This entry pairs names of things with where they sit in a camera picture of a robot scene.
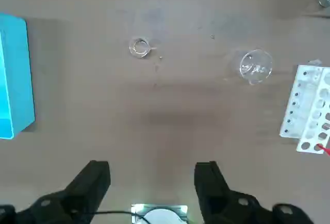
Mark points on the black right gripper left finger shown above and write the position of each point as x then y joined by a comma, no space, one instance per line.
85,190

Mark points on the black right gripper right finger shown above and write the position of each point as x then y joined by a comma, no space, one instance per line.
214,190

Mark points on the small glass beaker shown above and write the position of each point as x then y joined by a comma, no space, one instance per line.
134,51

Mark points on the large glass beaker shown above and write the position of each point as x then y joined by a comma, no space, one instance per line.
255,66

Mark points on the small red plastic tip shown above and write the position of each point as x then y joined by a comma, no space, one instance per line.
324,149

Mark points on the white test tube rack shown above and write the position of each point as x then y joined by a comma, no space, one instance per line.
301,105

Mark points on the blue plastic bin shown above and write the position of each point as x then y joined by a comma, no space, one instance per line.
15,79

